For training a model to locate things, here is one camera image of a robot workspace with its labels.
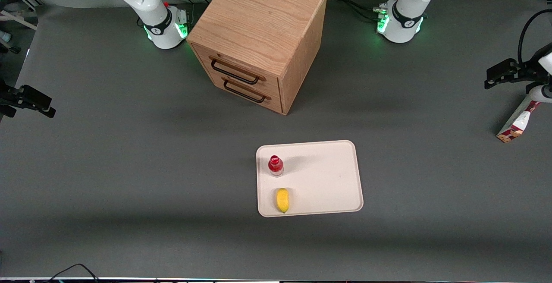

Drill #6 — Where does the red cookie box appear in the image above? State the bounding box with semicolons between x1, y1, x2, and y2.
496;98;542;144

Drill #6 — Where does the cream plastic tray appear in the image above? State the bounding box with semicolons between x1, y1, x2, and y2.
256;140;364;218

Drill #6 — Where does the red-capped small bottle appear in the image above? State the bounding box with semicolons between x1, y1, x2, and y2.
268;155;284;177

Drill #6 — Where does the yellow banana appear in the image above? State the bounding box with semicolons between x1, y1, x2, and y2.
276;188;289;214

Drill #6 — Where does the wooden two-drawer cabinet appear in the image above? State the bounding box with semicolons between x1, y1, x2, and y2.
186;0;328;116

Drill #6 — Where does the light wooden stick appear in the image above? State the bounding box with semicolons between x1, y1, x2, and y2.
0;10;38;31

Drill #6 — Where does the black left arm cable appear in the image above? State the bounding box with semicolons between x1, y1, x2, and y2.
517;9;552;64

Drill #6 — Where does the black left base cable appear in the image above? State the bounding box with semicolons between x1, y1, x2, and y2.
327;0;381;21

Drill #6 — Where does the black drawer handle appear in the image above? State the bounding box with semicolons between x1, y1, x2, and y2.
223;79;266;104
210;59;261;85

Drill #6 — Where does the thin black table-edge cable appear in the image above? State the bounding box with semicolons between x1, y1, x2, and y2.
42;264;100;282

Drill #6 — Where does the dark right wrist camera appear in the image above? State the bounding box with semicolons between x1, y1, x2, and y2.
0;79;57;119

